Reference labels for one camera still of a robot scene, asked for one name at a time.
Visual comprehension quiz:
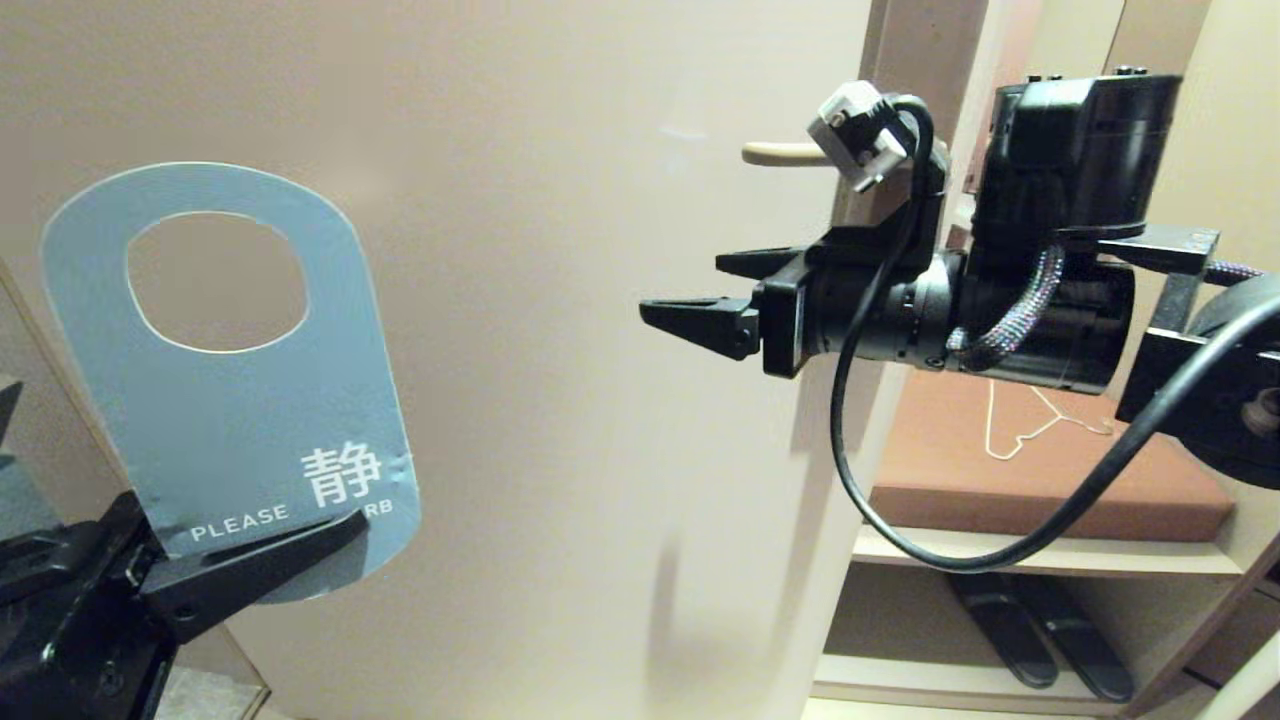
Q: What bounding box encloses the blue do-not-disturb door sign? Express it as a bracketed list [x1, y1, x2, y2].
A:
[40, 162, 422, 606]

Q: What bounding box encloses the beige room door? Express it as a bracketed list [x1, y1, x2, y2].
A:
[0, 0, 991, 720]

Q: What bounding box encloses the brown leather seat cushion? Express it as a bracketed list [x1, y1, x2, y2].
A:
[865, 370, 1236, 544]

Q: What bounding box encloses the white bench shelf board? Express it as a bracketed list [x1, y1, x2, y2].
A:
[851, 525, 1244, 581]

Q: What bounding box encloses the dark slipper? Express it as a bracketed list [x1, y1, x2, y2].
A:
[1012, 575, 1136, 704]
[945, 572, 1059, 691]

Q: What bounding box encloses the white low shelf board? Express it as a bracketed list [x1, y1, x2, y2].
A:
[812, 655, 1151, 716]

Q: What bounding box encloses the white slanted bar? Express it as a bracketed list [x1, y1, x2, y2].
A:
[1195, 630, 1280, 720]

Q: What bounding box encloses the braided right arm cable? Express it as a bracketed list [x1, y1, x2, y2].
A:
[945, 245, 1266, 373]

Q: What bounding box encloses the beige lever door handle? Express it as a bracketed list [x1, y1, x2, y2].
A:
[741, 142, 831, 167]

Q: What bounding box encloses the white wire clothes hanger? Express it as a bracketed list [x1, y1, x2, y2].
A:
[983, 378, 1113, 462]

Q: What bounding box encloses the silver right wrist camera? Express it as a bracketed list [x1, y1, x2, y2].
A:
[808, 80, 913, 194]

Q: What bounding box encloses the black right camera cable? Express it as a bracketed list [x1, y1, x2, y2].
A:
[830, 95, 1280, 573]

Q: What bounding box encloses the taupe framed wall mirror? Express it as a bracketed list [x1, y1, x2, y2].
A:
[960, 0, 1208, 81]

